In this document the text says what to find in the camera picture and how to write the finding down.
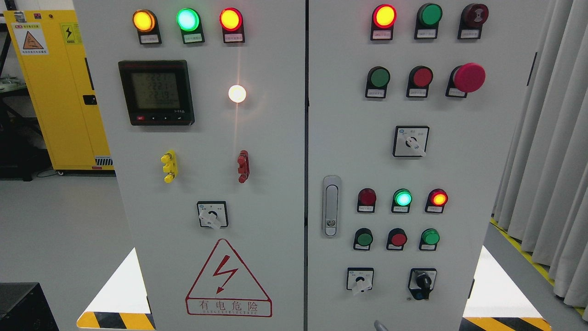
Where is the upper right selector switch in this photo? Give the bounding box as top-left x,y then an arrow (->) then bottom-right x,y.
392,126 -> 429,157

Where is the left door selector switch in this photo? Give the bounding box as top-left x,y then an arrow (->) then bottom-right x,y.
197,201 -> 229,229

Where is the black box bottom left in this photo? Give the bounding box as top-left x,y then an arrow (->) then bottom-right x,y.
0,282 -> 59,331

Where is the green indicator light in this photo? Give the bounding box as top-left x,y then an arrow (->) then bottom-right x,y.
176,8 -> 204,44
391,188 -> 413,213

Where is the dark red buzzer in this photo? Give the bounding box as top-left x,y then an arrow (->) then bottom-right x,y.
457,3 -> 489,40

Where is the grey curtain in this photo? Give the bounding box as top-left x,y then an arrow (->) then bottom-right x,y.
493,0 -> 588,310

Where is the right grey cabinet door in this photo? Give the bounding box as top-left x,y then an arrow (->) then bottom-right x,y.
307,0 -> 550,331

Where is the green start push button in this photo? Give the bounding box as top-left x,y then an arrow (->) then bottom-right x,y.
353,228 -> 373,251

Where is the green push button upper row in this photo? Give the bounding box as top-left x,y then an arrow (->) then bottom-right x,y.
365,66 -> 390,99

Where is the green indicator light lower middle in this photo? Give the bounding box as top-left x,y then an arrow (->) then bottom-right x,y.
391,188 -> 413,213

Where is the black key selector switch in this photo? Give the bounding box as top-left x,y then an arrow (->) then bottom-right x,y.
407,268 -> 437,300

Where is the grey cabinet door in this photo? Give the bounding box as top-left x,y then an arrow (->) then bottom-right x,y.
307,0 -> 550,331
73,0 -> 306,331

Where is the unlit green light top right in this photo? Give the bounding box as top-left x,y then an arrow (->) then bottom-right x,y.
414,3 -> 443,40

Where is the red terminal connector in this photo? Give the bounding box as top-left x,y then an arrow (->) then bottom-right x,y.
237,149 -> 250,183

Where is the red indicator light lower right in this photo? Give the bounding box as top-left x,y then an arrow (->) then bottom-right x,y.
424,188 -> 449,214

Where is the lower white selector switch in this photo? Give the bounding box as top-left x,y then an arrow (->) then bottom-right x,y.
346,268 -> 374,296

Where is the yellow indicator light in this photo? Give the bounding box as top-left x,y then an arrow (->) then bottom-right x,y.
132,9 -> 162,45

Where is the red emergency stop mushroom button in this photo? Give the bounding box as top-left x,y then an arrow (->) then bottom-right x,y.
445,63 -> 486,98

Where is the black digital power meter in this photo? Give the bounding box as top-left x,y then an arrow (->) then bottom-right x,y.
118,59 -> 195,126

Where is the grey door lock handle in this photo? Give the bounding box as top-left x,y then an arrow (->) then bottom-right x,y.
322,175 -> 342,237

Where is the left grey cabinet door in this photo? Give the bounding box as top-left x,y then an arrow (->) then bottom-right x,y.
73,0 -> 306,331

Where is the red indicator light top right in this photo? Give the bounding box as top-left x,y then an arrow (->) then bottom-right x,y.
370,4 -> 397,40

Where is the red indicator light lower left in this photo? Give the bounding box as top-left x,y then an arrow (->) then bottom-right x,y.
356,187 -> 377,213

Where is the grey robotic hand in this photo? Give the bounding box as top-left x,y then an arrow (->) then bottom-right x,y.
373,320 -> 388,331

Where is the red push button upper row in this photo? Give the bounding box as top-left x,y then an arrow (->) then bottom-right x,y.
406,66 -> 434,98

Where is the red electric hazard sticker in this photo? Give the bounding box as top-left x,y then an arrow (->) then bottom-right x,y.
185,238 -> 273,318

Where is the green push button lower right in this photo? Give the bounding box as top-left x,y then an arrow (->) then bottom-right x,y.
418,228 -> 441,251

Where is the red stop push button lower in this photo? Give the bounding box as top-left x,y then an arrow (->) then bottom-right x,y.
386,228 -> 407,251

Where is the red indicator light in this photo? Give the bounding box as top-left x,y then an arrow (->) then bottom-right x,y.
356,187 -> 377,213
424,188 -> 449,214
370,4 -> 397,40
219,7 -> 244,43

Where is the green indicator light top left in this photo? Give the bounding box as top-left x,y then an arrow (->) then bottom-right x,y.
176,8 -> 204,44

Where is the white indicator light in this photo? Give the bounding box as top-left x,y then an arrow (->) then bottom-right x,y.
227,85 -> 247,103

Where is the red indicator light top left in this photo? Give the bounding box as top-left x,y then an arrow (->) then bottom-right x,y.
219,7 -> 244,43

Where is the yellow terminal connector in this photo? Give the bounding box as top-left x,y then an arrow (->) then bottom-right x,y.
160,149 -> 178,183

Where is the yellow safety cabinet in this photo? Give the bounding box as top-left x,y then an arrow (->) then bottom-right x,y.
4,10 -> 114,172

